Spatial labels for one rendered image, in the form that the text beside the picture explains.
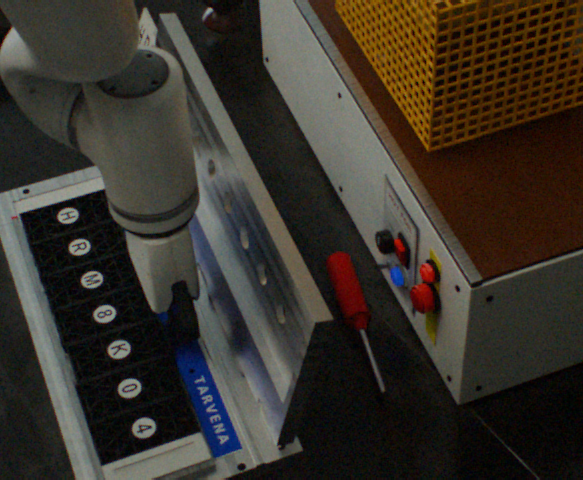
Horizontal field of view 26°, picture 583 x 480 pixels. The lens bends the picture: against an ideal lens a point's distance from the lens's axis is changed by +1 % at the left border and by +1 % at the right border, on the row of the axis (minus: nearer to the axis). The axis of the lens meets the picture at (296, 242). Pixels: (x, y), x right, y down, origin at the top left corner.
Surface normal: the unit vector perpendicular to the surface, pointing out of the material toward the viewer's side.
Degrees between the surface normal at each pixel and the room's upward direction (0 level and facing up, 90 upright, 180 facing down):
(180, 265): 84
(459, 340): 90
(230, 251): 75
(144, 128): 90
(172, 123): 90
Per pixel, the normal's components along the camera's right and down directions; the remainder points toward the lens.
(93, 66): 0.27, 0.85
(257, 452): -0.04, -0.65
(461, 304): -0.93, 0.30
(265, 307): -0.91, 0.12
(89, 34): 0.46, 0.75
